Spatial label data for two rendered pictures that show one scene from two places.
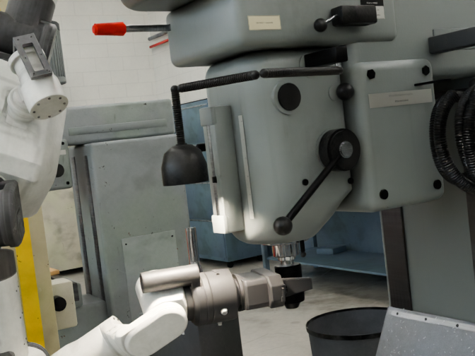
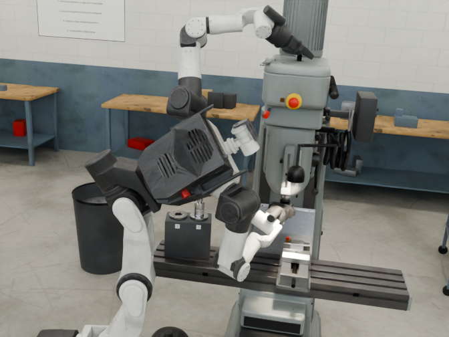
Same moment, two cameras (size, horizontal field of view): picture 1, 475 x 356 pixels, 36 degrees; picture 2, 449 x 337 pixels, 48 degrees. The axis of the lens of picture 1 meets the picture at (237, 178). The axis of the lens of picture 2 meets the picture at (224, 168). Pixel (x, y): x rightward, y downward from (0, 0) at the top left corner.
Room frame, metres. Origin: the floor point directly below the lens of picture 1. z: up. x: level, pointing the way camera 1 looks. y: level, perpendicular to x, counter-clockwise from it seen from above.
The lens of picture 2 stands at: (0.11, 1.75, 2.11)
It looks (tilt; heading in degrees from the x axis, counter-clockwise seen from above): 18 degrees down; 310
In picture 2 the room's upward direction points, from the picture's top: 3 degrees clockwise
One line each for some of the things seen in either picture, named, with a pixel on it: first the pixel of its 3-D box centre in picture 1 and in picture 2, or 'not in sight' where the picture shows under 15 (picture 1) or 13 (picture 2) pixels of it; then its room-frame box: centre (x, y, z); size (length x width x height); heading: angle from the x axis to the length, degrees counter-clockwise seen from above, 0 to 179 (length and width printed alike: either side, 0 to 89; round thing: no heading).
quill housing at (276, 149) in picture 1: (276, 147); (289, 156); (1.28, -0.07, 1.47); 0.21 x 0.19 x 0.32; 32
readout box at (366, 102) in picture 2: not in sight; (365, 116); (1.15, -0.50, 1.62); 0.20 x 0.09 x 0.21; 122
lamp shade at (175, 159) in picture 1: (183, 163); (296, 172); (1.14, 0.08, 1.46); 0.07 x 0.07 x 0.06
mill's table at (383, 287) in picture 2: not in sight; (274, 272); (1.29, -0.06, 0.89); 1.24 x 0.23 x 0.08; 32
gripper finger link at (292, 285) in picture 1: (295, 286); not in sight; (1.25, -0.08, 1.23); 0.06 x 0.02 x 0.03; 107
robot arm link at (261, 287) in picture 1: (240, 293); (278, 214); (1.25, 0.02, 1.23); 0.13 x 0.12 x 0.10; 17
